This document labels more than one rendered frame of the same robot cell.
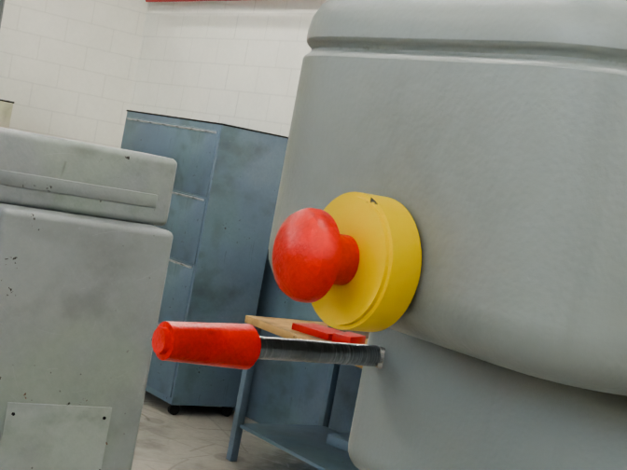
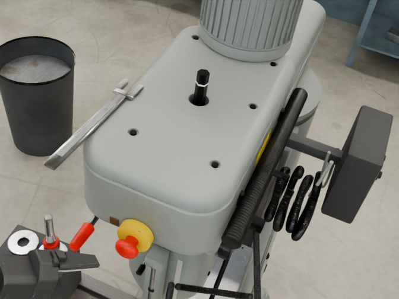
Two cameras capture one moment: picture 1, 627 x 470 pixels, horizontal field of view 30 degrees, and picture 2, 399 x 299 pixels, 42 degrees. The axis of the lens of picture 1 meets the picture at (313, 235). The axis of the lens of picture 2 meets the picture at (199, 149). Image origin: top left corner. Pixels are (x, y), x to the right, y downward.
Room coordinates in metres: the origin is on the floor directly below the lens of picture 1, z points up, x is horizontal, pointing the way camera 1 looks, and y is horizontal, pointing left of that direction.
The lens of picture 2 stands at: (0.06, 0.22, 2.46)
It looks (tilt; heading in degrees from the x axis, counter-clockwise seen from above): 44 degrees down; 322
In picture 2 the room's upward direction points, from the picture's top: 10 degrees clockwise
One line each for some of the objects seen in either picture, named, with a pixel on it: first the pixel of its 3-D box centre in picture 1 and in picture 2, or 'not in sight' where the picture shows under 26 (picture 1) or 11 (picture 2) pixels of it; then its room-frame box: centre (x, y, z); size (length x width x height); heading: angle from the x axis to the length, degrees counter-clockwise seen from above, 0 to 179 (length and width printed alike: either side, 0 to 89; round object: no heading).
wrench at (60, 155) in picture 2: not in sight; (95, 121); (0.66, -0.02, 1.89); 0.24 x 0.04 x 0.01; 124
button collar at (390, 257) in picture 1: (361, 262); (135, 235); (0.51, -0.02, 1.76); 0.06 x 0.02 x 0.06; 37
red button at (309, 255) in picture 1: (318, 256); (128, 245); (0.50, 0.00, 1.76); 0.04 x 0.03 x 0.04; 37
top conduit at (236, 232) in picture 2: not in sight; (269, 155); (0.55, -0.32, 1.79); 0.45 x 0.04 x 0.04; 127
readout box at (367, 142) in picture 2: not in sight; (358, 165); (0.56, -0.65, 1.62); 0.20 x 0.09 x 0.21; 127
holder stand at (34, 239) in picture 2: not in sight; (40, 266); (1.01, 0.04, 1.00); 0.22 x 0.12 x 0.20; 41
